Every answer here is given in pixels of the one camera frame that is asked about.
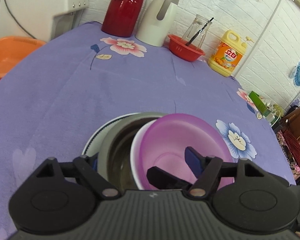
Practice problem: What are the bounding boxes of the stainless steel bowl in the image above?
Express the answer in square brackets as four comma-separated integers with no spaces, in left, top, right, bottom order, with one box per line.
[97,112,165,192]

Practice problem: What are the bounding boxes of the red thermos jug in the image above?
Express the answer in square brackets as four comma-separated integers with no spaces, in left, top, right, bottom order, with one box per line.
[101,0,143,37]

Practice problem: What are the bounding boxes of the glass pitcher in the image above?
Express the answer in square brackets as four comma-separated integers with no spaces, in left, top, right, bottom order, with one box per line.
[181,13,214,51]

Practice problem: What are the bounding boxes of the white water dispenser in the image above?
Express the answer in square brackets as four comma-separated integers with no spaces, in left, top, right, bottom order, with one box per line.
[0,0,89,42]

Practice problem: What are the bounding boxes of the white red patterned bowl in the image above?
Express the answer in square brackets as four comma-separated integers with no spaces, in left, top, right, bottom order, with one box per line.
[130,119,156,190]

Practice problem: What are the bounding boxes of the white thermos jug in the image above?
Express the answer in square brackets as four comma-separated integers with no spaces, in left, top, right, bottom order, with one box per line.
[135,0,179,47]

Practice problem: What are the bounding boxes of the black stirring stick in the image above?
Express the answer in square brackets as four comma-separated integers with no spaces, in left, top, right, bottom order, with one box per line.
[185,17,215,47]

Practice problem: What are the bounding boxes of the red plastic basket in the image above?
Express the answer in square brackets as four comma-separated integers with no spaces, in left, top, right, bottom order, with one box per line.
[168,34,205,62]

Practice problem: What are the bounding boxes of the green box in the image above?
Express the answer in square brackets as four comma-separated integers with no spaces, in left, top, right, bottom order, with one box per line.
[249,91,268,115]

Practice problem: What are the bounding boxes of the white blue-rimmed plate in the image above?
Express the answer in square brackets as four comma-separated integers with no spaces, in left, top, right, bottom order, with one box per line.
[82,113,138,157]

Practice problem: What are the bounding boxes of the purple plastic bowl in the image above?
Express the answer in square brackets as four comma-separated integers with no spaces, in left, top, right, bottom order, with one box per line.
[139,113,233,189]

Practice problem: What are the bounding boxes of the brown bag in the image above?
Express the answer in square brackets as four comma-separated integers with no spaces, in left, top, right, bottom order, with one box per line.
[280,107,300,141]

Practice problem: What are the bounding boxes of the yellow detergent bottle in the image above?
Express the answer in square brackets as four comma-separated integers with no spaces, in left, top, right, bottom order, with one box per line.
[207,30,254,77]

